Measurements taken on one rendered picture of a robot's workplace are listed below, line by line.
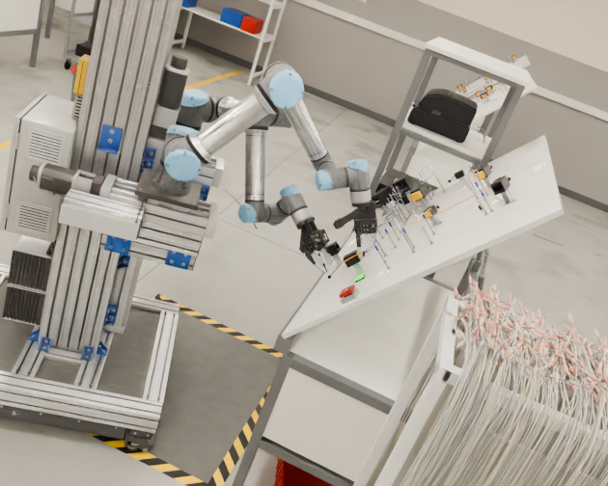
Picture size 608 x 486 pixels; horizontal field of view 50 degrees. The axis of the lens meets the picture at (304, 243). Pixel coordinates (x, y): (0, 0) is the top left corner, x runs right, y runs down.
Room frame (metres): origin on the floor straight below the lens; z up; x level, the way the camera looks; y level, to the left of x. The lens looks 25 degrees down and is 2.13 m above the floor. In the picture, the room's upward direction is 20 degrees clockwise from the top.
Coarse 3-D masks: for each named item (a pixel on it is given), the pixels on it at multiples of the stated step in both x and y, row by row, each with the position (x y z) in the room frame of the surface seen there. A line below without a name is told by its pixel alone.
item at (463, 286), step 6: (474, 258) 2.98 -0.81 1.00; (468, 264) 2.99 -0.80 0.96; (474, 264) 2.83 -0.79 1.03; (480, 264) 2.83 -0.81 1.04; (468, 270) 2.88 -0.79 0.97; (474, 270) 2.83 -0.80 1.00; (462, 276) 2.99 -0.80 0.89; (468, 276) 2.77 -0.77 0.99; (474, 276) 2.78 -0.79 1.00; (462, 282) 2.97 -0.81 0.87; (468, 282) 2.69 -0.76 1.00; (456, 288) 2.97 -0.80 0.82; (462, 288) 2.97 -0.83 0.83; (468, 288) 2.61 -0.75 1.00; (462, 294) 2.97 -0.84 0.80; (468, 294) 2.56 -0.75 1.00
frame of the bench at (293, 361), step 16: (448, 288) 2.98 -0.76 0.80; (288, 368) 1.93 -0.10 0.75; (304, 368) 1.92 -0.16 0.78; (320, 368) 1.93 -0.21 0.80; (272, 384) 1.93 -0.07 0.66; (336, 384) 1.90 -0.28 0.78; (352, 384) 1.91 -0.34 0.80; (272, 400) 1.93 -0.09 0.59; (368, 400) 1.88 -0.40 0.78; (384, 400) 1.88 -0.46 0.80; (256, 432) 1.93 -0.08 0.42; (256, 448) 1.93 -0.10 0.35; (272, 448) 1.92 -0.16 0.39; (288, 448) 1.93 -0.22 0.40; (240, 464) 1.93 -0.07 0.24; (304, 464) 1.90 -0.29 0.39; (240, 480) 1.93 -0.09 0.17; (336, 480) 1.88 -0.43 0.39
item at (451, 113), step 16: (432, 96) 3.21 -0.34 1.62; (448, 96) 3.21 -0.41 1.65; (464, 96) 3.40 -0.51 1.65; (416, 112) 3.22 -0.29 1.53; (432, 112) 3.20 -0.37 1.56; (448, 112) 3.20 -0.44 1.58; (464, 112) 3.19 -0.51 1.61; (432, 128) 3.20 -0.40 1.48; (448, 128) 3.19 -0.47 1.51; (464, 128) 3.18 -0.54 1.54
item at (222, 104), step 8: (216, 96) 2.73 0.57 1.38; (224, 96) 2.71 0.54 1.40; (216, 104) 2.68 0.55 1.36; (224, 104) 2.67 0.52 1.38; (232, 104) 2.64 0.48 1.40; (216, 112) 2.66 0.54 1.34; (224, 112) 2.65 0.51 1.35; (280, 112) 2.41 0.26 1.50; (280, 120) 2.41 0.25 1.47; (288, 120) 2.44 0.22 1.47
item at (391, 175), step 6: (390, 168) 3.53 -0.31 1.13; (384, 174) 3.38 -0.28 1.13; (390, 174) 3.42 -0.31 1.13; (396, 174) 3.46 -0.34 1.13; (402, 174) 3.51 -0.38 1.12; (384, 180) 3.27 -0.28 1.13; (390, 180) 3.31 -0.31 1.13; (414, 180) 3.46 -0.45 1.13; (420, 180) 3.50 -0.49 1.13; (378, 186) 3.20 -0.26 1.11; (384, 186) 3.20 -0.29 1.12; (390, 186) 3.21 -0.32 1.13; (414, 186) 3.36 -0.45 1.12; (432, 186) 3.48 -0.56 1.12; (396, 192) 3.19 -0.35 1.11; (402, 198) 3.18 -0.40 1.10
